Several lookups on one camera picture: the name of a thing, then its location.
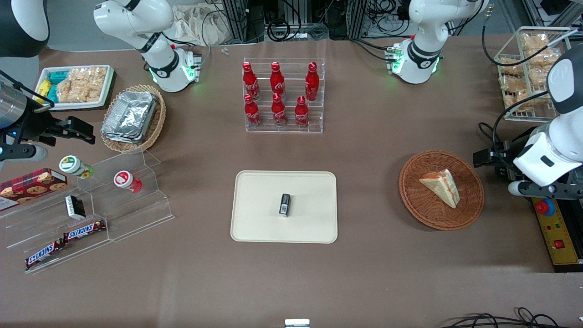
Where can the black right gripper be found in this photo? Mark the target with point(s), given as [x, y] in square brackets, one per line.
[33, 124]

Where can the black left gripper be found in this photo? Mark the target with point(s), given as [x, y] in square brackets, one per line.
[513, 151]

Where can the triangular sandwich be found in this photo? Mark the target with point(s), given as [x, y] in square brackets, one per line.
[441, 187]

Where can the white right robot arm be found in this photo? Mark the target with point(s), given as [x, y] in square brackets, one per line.
[155, 50]

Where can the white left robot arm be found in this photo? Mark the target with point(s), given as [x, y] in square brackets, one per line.
[423, 54]

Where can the white rectangular snack tray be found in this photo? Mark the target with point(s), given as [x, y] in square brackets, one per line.
[108, 91]

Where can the round brown wicker basket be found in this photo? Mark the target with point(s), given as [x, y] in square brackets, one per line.
[437, 214]

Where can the oval light wicker basket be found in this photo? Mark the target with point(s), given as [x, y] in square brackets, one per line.
[157, 123]

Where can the beige rectangular serving tray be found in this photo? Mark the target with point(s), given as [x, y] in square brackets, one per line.
[259, 209]

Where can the green sunflower lid cup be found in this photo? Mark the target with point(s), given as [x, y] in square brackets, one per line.
[73, 165]

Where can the teal snack packet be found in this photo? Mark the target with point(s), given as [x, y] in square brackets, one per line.
[52, 94]
[58, 76]

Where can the bagged rice crackers pile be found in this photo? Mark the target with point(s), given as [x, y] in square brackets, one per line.
[82, 84]

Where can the stack of foil containers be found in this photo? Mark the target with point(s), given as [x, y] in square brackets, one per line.
[130, 116]

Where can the yellow snack packet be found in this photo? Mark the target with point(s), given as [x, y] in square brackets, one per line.
[43, 88]

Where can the red lidded drink cup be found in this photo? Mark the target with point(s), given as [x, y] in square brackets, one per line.
[125, 180]

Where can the bagged fried snack pack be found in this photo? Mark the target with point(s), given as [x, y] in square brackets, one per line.
[544, 57]
[535, 42]
[512, 83]
[511, 67]
[519, 101]
[539, 76]

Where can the red tartan cookie box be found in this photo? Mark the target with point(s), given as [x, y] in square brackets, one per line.
[32, 184]

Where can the small black white box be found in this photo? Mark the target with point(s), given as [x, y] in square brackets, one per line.
[75, 207]

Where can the red emergency stop button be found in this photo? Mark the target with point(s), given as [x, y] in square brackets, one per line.
[545, 207]

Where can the clear acrylic step display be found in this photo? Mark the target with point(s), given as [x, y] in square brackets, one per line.
[136, 214]

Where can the Snickers chocolate bar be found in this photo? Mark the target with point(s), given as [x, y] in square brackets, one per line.
[84, 231]
[44, 253]

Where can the yellow control box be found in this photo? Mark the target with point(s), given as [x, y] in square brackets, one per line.
[558, 237]

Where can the white crumpled cloth bag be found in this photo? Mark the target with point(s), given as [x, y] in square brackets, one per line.
[200, 25]

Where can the red cola bottle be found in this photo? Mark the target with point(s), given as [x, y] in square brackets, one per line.
[249, 82]
[278, 113]
[277, 82]
[312, 84]
[301, 115]
[252, 114]

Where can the clear acrylic bottle rack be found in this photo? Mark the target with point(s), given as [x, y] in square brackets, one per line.
[314, 118]

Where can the small black snack pack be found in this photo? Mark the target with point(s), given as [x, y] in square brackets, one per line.
[284, 205]

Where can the small white black device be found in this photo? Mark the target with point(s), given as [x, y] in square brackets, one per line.
[297, 323]

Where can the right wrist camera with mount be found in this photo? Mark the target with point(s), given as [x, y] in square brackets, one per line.
[23, 152]

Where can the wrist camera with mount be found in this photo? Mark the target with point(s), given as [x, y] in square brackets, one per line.
[546, 190]
[23, 152]

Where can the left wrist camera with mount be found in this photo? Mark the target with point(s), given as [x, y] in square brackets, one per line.
[546, 190]

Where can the metal shelf frame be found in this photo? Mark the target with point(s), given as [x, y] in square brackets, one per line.
[546, 11]

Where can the aluminium frame rack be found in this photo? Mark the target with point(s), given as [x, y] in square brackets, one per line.
[300, 16]

